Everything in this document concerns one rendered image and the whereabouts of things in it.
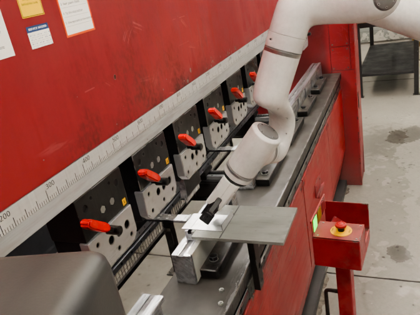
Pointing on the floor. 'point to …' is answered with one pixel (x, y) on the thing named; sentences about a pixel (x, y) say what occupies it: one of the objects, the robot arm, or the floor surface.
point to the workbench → (389, 59)
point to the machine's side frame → (348, 47)
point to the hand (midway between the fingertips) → (210, 212)
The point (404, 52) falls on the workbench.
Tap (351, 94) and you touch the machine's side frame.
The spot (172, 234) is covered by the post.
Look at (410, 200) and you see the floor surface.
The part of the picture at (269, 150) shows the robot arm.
